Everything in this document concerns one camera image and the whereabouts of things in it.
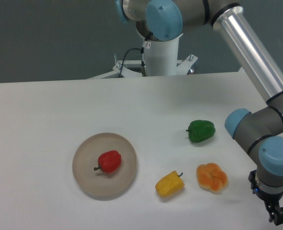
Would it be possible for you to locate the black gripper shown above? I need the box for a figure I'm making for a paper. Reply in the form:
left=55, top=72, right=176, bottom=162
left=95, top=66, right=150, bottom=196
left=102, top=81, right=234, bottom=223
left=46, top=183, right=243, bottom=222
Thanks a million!
left=248, top=170, right=283, bottom=226

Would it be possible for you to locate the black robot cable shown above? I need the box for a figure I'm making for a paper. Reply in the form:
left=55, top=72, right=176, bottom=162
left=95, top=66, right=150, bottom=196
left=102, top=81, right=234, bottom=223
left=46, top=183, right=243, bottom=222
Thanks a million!
left=118, top=31, right=154, bottom=78

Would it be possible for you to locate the yellow bell pepper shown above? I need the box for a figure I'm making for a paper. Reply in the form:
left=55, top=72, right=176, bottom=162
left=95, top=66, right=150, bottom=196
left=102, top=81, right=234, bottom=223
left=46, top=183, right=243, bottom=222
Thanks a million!
left=155, top=171, right=185, bottom=198

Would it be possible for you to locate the red bell pepper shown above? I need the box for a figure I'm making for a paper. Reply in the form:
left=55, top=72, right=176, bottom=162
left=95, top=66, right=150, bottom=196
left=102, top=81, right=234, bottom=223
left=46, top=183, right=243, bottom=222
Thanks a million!
left=94, top=150, right=122, bottom=173

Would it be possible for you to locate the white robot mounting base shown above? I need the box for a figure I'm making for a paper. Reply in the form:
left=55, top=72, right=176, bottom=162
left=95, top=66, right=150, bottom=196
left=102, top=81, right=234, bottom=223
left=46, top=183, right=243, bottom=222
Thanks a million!
left=87, top=33, right=199, bottom=80

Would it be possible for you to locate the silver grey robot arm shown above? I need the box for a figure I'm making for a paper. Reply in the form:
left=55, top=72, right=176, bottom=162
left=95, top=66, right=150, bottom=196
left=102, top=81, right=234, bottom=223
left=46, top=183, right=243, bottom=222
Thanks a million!
left=115, top=0, right=283, bottom=225

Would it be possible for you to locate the braided bread roll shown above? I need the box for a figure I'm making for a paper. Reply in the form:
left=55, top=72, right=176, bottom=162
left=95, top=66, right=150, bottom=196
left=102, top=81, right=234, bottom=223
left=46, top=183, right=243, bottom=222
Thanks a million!
left=196, top=163, right=228, bottom=193

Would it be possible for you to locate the green bell pepper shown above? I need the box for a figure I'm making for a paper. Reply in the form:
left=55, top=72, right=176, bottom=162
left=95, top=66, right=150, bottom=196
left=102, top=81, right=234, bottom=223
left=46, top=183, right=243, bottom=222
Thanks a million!
left=186, top=120, right=215, bottom=143

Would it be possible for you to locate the beige round plate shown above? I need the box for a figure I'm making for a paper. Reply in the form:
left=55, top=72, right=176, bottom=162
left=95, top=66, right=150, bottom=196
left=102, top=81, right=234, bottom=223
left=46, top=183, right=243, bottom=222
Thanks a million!
left=72, top=133, right=137, bottom=199

